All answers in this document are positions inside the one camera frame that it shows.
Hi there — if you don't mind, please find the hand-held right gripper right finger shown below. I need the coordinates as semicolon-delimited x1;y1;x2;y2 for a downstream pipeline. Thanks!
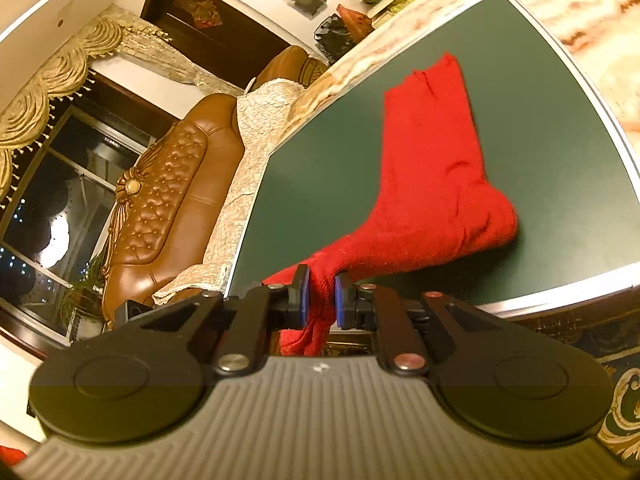
334;271;501;378

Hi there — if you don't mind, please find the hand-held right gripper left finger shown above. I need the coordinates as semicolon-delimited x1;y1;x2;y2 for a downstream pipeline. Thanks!
140;264;312;377

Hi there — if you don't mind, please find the red sweater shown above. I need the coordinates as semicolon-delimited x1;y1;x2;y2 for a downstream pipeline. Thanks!
262;52;521;358

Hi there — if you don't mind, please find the brown leather sofa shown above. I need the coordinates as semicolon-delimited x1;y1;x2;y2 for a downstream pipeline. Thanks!
100;45;331;331

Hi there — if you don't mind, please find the white lace sofa cover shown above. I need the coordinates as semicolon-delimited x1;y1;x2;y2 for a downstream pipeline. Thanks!
152;77;306;306

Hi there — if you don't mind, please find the green potted plant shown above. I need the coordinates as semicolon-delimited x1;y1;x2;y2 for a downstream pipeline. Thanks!
60;255;108;331

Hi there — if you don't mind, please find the black bag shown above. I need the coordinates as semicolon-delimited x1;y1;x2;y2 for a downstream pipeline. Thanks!
314;12;358;58

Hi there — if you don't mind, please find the dark window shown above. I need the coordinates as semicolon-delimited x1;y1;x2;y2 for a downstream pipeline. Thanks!
0;72;173;341

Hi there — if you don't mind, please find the dark wooden door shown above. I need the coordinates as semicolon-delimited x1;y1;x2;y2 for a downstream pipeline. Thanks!
140;0;318;81

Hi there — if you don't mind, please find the orange bag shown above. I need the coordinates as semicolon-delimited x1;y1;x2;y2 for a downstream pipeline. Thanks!
336;4;376;41

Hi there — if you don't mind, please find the patterned carpet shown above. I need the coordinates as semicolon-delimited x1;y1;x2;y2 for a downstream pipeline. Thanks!
325;310;640;463

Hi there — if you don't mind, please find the red door ornament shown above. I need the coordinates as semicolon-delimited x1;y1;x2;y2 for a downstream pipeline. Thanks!
192;0;221;29

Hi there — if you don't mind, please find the red cloth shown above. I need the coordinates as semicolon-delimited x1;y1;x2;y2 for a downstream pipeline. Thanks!
0;444;27;467

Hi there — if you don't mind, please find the gold curtain valance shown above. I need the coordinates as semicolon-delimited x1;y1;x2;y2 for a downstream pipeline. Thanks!
0;4;246;201

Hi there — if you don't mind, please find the green board with white frame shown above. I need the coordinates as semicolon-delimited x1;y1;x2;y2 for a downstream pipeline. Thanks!
222;0;640;318

